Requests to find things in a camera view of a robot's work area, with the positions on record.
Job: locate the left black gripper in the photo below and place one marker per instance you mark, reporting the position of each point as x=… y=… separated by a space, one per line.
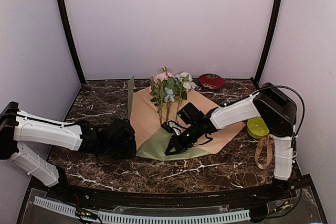
x=131 y=152

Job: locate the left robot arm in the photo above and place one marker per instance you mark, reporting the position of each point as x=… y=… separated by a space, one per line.
x=116 y=140

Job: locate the white fake flower stem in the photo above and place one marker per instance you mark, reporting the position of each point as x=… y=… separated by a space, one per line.
x=184 y=84

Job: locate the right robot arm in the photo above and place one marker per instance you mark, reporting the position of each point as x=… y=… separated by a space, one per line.
x=268 y=107

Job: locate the left black frame post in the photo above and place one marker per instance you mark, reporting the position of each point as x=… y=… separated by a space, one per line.
x=70 y=40

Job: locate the pale pink fake flower stem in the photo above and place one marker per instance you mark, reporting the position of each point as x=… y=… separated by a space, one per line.
x=157 y=92

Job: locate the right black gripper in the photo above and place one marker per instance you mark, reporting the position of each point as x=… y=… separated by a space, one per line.
x=171 y=144

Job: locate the blue fake flower stem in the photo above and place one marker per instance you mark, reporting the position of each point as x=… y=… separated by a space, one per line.
x=168 y=99

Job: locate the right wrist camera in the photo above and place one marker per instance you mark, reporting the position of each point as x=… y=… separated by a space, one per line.
x=173 y=127

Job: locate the white slotted cable duct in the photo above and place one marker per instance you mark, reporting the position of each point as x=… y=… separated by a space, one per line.
x=144 y=215

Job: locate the pink rose fake flower stem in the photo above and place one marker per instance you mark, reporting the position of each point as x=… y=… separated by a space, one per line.
x=170 y=81

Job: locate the black front table rail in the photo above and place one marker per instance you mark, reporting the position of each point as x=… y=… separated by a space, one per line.
x=106 y=198

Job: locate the black frame post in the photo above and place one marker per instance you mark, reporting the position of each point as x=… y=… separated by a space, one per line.
x=267 y=45
x=70 y=40

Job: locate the right black frame post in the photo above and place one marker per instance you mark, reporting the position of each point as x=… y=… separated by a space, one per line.
x=267 y=45

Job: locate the lime green plastic bowl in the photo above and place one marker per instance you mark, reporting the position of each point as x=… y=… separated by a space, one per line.
x=256 y=128

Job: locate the red floral plate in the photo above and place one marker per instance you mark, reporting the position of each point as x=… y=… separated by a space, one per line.
x=211 y=81

